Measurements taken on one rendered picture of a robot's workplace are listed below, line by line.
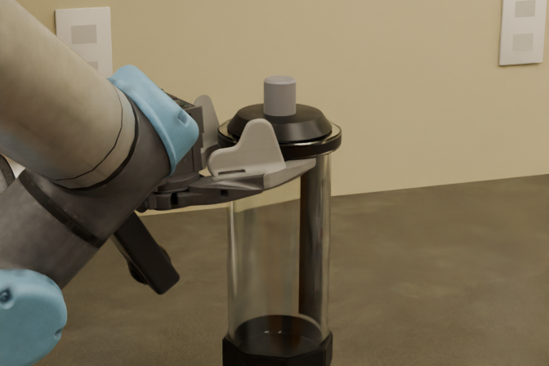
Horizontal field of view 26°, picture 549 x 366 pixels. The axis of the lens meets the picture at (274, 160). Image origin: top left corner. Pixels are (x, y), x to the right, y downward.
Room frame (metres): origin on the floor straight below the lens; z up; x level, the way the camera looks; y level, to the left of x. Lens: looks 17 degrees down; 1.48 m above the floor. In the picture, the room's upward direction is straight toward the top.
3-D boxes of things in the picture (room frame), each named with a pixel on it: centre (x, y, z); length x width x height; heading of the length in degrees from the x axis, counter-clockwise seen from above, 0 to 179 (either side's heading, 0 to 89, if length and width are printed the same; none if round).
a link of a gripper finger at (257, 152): (0.93, 0.01, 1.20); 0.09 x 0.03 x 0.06; 98
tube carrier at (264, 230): (1.00, 0.00, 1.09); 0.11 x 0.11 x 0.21
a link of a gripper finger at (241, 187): (0.92, 0.05, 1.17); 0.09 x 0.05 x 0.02; 98
